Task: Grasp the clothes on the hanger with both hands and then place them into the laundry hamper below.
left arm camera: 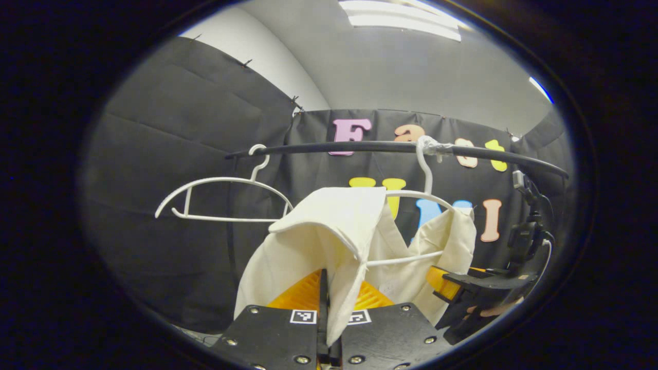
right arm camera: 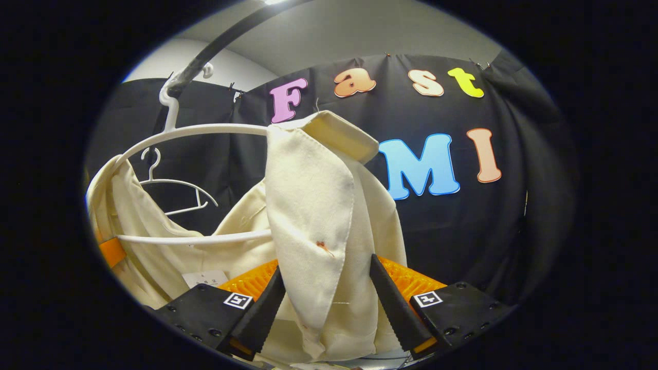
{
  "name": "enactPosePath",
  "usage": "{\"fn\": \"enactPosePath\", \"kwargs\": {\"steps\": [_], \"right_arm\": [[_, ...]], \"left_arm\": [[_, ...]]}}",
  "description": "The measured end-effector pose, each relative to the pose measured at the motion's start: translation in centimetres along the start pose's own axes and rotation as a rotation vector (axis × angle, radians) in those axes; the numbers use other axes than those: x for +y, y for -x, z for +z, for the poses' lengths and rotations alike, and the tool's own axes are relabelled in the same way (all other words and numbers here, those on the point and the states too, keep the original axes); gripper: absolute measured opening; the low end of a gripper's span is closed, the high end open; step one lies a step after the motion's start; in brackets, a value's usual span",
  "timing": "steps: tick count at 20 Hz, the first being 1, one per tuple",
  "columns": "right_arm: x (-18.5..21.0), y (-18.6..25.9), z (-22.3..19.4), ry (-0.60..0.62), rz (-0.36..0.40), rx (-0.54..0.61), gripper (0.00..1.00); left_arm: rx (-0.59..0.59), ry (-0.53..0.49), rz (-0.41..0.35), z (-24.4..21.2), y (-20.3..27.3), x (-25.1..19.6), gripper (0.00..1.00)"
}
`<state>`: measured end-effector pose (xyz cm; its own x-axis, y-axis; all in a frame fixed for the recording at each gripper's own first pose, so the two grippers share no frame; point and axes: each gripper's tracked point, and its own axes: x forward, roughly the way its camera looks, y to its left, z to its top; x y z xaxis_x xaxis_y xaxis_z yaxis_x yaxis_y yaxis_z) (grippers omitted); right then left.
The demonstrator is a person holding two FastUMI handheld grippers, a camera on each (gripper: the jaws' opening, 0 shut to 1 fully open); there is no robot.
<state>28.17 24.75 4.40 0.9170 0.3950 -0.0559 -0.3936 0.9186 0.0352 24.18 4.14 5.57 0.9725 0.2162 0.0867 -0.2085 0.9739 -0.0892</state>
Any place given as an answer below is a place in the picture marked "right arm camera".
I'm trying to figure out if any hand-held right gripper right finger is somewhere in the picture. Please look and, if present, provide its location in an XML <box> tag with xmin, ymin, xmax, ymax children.
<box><xmin>369</xmin><ymin>254</ymin><xmax>517</xmax><ymax>360</ymax></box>

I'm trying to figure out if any black metal clothes rack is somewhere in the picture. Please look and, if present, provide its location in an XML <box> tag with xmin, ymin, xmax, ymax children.
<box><xmin>163</xmin><ymin>0</ymin><xmax>312</xmax><ymax>98</ymax></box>

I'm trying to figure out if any cream button-up shirt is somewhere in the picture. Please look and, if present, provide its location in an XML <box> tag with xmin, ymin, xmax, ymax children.
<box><xmin>85</xmin><ymin>110</ymin><xmax>409</xmax><ymax>366</ymax></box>

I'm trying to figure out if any white plastic clothes hanger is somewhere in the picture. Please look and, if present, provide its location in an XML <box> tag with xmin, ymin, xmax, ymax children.
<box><xmin>114</xmin><ymin>62</ymin><xmax>273</xmax><ymax>246</ymax></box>
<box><xmin>139</xmin><ymin>147</ymin><xmax>219</xmax><ymax>216</ymax></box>

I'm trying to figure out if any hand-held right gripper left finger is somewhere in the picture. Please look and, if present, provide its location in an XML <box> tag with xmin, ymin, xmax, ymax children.
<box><xmin>154</xmin><ymin>260</ymin><xmax>286</xmax><ymax>360</ymax></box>

